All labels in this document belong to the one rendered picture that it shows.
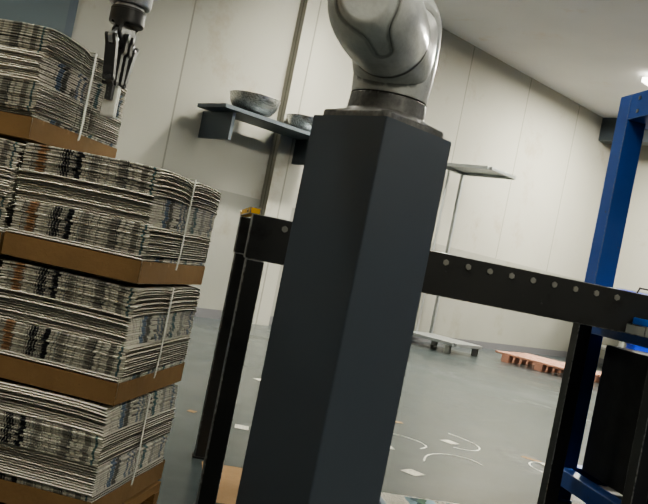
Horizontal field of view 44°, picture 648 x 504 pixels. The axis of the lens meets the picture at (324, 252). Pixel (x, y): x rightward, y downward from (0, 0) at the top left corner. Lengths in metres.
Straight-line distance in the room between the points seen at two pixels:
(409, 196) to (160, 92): 5.15
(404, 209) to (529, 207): 8.94
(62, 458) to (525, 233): 9.16
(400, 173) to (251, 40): 5.66
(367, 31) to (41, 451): 0.97
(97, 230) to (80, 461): 0.43
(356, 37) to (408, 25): 0.09
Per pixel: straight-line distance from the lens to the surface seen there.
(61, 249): 1.60
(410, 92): 1.58
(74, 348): 1.60
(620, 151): 3.23
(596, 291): 2.42
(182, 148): 6.70
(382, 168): 1.49
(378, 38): 1.38
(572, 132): 11.17
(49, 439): 1.64
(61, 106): 1.77
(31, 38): 1.73
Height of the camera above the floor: 0.73
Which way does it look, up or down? level
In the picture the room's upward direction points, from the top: 11 degrees clockwise
